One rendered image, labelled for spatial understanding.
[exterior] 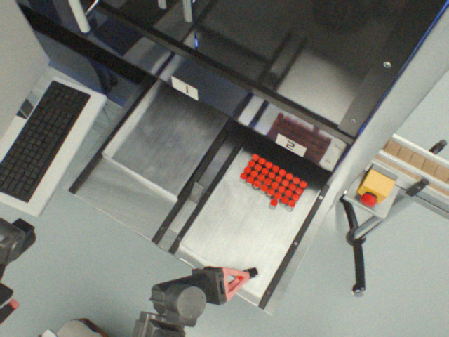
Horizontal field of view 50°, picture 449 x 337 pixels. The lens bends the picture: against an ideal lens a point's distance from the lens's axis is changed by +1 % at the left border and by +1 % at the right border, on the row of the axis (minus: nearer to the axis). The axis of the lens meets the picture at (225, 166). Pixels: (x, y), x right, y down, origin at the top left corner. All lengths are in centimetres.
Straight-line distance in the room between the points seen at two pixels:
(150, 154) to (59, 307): 107
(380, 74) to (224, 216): 65
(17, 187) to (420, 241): 176
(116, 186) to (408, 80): 87
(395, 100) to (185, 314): 55
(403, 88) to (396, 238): 155
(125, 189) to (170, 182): 13
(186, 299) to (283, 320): 140
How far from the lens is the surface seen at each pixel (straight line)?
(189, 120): 149
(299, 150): 131
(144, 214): 140
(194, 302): 88
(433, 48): 84
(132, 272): 227
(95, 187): 145
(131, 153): 146
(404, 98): 95
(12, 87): 163
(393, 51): 87
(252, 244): 137
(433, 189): 148
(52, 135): 161
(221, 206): 139
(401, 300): 238
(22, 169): 159
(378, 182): 132
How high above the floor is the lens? 222
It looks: 69 degrees down
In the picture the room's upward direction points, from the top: 3 degrees clockwise
